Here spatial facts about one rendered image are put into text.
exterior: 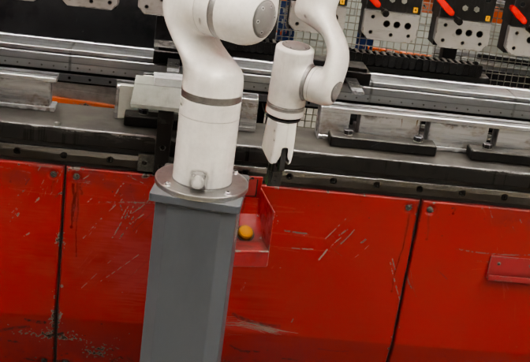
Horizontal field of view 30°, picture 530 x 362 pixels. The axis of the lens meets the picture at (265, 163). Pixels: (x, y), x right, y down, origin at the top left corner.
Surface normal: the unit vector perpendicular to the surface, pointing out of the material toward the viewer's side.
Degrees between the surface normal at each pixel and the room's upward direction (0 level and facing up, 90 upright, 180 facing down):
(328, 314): 90
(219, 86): 82
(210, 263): 90
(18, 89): 90
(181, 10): 100
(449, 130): 90
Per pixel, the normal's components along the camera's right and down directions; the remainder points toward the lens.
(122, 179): 0.07, 0.36
